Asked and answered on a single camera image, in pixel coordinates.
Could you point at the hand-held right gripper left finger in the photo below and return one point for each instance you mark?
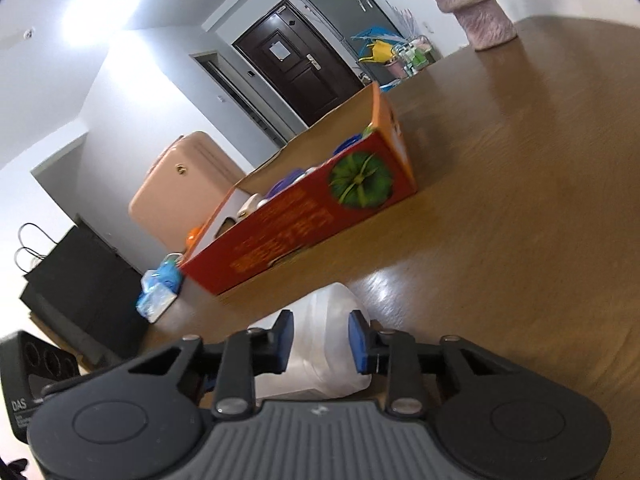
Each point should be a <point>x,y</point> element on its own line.
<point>286,340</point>

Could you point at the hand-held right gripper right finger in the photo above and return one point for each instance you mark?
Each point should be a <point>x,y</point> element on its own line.
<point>357,345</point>

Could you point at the translucent white plastic jar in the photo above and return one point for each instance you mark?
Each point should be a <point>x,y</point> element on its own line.
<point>320,340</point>

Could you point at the orange printed cardboard box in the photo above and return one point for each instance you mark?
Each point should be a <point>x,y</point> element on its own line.
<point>310,210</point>

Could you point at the black paper bag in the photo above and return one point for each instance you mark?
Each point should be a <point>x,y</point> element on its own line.
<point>85,295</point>

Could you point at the blue tissue pack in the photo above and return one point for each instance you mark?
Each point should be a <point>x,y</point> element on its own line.
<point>162,275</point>
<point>156,304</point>

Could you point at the orange round object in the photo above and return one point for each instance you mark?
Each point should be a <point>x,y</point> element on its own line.
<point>194,239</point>

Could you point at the purple round container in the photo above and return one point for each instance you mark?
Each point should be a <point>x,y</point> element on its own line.
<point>286,182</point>

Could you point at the pink suitcase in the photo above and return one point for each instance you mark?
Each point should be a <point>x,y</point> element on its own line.
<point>185,190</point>

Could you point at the blue round container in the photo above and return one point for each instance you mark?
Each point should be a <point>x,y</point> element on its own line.
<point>352,139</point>

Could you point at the dark brown door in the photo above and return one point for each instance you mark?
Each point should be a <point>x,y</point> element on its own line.
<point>295,65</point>

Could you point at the grey refrigerator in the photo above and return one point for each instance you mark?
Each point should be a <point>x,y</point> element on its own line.
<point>340,5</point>

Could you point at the purple textured vase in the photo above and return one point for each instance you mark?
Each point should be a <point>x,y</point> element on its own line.
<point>465,5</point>

